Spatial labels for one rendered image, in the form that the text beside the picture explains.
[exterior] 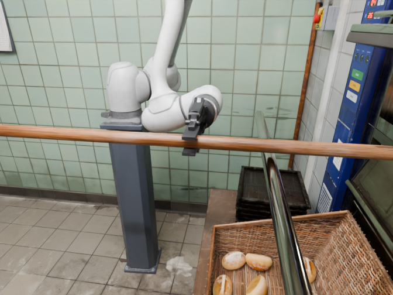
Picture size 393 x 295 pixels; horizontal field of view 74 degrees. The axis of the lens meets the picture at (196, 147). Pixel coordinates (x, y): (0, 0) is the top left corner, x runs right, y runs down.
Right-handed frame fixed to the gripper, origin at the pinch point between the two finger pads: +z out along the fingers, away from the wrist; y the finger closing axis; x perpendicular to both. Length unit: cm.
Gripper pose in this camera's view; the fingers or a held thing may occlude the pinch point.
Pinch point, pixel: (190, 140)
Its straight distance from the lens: 59.7
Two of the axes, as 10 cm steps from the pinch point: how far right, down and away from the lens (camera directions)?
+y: 0.0, 9.0, 4.3
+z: -1.5, 4.2, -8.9
